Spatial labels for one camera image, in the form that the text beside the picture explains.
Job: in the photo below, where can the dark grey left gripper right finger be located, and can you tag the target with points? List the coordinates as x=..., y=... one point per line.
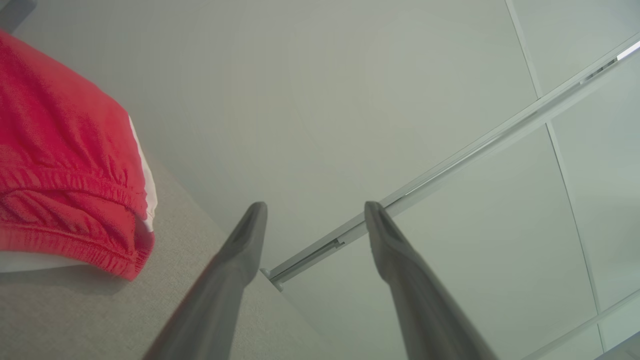
x=415, y=290

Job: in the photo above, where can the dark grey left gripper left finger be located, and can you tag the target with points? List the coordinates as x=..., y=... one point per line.
x=235, y=260

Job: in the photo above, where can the red Bulls 23 shorts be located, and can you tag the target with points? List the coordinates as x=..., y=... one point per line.
x=60, y=150

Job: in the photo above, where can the grey fabric sofa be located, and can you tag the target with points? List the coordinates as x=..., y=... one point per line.
x=100, y=320

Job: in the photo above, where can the grey metal wall post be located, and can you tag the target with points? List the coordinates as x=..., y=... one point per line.
x=450, y=162

